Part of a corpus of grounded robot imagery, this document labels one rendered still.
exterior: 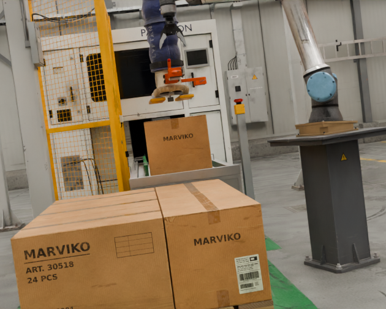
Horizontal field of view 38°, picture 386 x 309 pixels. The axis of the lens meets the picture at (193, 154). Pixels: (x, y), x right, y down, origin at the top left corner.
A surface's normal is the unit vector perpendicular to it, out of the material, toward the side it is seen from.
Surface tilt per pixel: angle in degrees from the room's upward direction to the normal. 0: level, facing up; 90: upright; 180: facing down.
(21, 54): 90
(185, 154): 90
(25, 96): 90
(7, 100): 90
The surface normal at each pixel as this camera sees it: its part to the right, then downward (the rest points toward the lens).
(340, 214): 0.44, -0.01
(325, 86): -0.26, 0.10
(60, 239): 0.10, 0.04
